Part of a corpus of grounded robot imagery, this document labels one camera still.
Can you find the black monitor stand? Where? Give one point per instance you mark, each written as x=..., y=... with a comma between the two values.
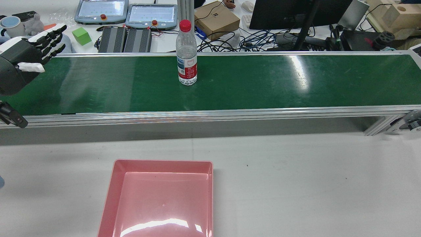
x=306, y=29

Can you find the pink plastic basket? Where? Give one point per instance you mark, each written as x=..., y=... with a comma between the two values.
x=161, y=200

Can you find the white keyboard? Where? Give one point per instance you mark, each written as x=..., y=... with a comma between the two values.
x=246, y=21

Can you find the black equipment box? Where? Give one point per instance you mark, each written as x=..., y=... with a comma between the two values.
x=355, y=41

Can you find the black finned controller box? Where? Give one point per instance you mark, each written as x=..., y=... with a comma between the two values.
x=138, y=41
x=111, y=40

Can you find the grey teach pendant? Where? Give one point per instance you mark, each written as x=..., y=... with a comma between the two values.
x=100, y=11
x=151, y=16

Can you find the white blue mug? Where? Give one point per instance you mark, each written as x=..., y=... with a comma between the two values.
x=11, y=26

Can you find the clear plastic bag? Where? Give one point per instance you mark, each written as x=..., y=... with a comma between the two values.
x=232, y=38
x=62, y=14

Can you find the grey plush toy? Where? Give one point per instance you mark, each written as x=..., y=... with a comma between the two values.
x=34, y=24

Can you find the clear water bottle red label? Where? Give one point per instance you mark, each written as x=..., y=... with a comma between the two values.
x=186, y=59

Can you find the white computer mouse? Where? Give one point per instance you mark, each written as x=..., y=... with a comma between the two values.
x=247, y=6

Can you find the green conveyor belt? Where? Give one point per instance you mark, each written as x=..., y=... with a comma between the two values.
x=230, y=85

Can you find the black monitor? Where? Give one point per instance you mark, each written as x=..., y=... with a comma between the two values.
x=296, y=13

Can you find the grey docking hub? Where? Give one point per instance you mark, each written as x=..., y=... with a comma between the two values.
x=286, y=39

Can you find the beige wooden block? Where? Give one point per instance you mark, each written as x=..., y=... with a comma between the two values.
x=401, y=16

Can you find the brown cardboard box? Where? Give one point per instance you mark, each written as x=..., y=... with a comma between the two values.
x=217, y=18

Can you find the black ribbed wheel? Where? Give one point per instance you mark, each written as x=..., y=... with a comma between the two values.
x=384, y=39

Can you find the aluminium profile post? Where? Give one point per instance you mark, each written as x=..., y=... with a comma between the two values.
x=185, y=8

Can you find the grey conveyor motor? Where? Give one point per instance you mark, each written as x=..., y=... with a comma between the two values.
x=408, y=121

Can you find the green cube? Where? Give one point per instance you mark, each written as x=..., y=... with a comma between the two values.
x=81, y=36

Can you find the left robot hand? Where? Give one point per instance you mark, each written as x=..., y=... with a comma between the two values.
x=16, y=62

